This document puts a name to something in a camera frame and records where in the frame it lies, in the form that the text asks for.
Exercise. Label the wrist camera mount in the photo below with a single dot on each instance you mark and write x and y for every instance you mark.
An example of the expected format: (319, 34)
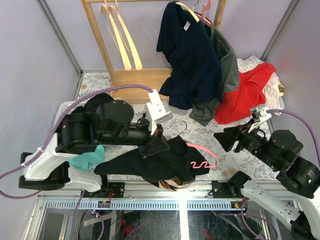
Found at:
(157, 111)
(259, 116)

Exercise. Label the white garment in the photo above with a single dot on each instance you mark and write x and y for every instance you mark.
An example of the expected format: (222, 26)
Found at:
(273, 90)

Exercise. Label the pink hanger on rack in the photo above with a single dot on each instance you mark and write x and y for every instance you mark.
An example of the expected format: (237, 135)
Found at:
(203, 15)

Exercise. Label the black garment in basket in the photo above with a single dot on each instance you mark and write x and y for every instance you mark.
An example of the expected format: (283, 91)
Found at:
(95, 102)

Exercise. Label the floral table mat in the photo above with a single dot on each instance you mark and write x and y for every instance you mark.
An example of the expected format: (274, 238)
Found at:
(191, 131)

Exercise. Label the grey t shirt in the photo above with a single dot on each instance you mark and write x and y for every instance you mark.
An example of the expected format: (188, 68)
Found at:
(203, 112)

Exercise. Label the black t shirt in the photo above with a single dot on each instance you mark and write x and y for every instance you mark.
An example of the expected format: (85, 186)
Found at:
(166, 170)

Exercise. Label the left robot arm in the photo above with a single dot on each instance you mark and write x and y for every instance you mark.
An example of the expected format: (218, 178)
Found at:
(80, 132)

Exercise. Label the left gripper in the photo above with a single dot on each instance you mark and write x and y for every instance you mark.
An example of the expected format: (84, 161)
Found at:
(158, 141)

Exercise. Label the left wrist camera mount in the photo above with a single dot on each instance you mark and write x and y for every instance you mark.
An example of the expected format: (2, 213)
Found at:
(157, 111)

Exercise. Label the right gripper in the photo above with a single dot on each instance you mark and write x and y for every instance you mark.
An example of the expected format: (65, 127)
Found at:
(230, 134)

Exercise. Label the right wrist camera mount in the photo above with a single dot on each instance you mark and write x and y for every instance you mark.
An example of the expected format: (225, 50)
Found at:
(259, 116)

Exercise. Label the pink hanger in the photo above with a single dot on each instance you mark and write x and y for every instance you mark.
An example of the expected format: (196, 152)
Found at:
(197, 162)
(203, 15)

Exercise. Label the teal cloth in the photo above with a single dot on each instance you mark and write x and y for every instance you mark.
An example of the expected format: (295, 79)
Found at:
(87, 160)

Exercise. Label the wooden clothes rack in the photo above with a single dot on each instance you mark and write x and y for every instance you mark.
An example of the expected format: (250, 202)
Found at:
(150, 77)

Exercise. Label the red t shirt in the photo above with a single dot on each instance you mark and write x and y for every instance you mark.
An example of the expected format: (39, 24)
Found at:
(237, 105)

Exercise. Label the navy t shirt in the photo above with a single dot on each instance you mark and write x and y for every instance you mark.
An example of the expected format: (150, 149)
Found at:
(196, 68)

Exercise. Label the wooden hanger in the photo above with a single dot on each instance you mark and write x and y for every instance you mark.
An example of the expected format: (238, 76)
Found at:
(116, 35)
(132, 47)

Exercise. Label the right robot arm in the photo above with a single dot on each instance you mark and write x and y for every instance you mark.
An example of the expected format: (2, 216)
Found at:
(280, 152)

